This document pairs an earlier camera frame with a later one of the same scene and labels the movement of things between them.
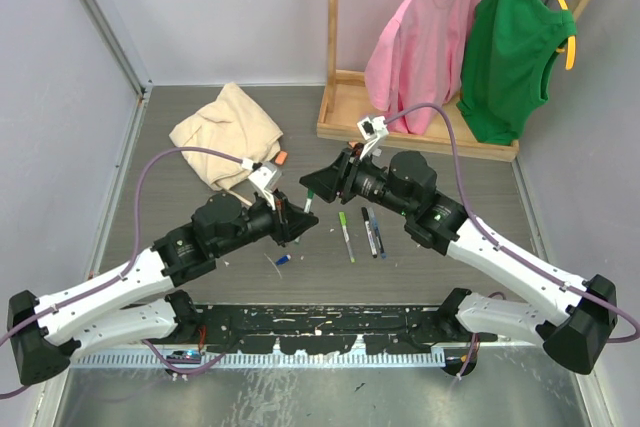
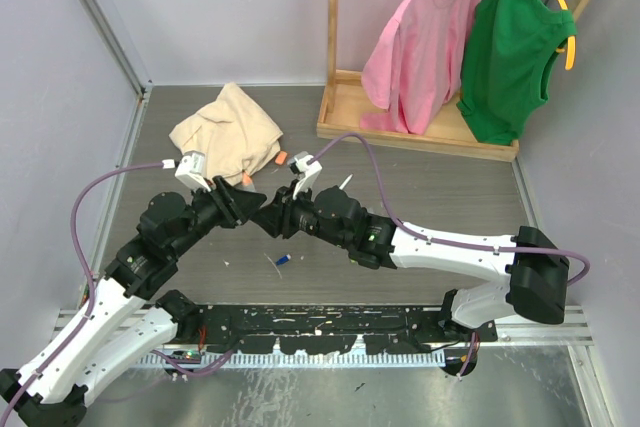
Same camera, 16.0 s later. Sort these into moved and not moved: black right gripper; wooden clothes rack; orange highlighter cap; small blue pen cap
Moved: black right gripper
Not moved: small blue pen cap; orange highlighter cap; wooden clothes rack
